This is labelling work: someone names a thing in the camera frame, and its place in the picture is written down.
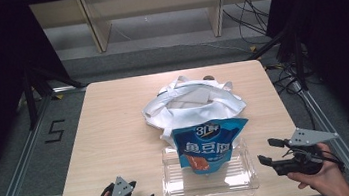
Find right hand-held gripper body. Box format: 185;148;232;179
267;122;345;180

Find clear plastic storage box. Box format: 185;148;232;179
156;134;262;196

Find blue snack packet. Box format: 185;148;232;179
170;114;256;179

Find white patterned tote bag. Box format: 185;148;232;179
137;67;252;154

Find person's right hand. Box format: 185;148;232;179
282;138;349;196

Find black metal stand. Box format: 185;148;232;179
20;59;92;131
244;23;311;98

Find light wooden desk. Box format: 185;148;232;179
29;0;286;62

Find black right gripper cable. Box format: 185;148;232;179
316;147;347;176

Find aluminium floor rail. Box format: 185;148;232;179
293;81;349;196
0;83;102;196

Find black floor cables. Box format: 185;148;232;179
263;55;319;140

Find thin white floor cable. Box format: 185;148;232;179
185;35;253;61

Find hanging black cable bundle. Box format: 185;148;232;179
220;0;274;49

